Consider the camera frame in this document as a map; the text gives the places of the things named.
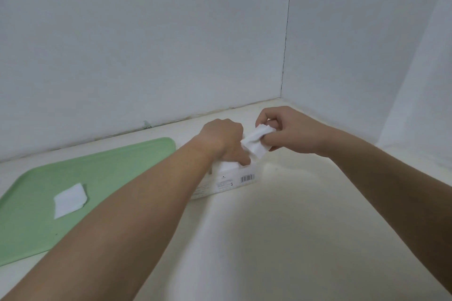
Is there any person's right hand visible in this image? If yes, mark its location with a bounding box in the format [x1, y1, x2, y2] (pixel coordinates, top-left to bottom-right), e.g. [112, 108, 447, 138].
[255, 106, 335, 157]

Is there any person's left hand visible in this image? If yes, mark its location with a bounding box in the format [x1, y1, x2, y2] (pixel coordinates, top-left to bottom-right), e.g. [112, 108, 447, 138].
[196, 118, 251, 166]

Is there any white cotton pad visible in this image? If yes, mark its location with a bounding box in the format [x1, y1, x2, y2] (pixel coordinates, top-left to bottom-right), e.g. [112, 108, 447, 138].
[241, 124, 277, 155]
[53, 183, 88, 220]

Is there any white cotton pad box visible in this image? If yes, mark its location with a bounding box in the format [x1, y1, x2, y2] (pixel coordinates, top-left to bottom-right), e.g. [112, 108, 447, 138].
[190, 160, 256, 201]

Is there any person's right forearm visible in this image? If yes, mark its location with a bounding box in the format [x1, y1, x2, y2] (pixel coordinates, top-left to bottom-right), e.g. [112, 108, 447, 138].
[319, 124, 452, 294]

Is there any person's left forearm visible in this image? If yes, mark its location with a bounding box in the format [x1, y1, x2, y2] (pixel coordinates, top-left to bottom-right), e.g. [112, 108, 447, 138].
[0, 134, 226, 301]

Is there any green plastic tray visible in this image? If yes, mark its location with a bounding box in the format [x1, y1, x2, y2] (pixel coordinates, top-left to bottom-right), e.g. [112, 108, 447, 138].
[0, 137, 177, 267]

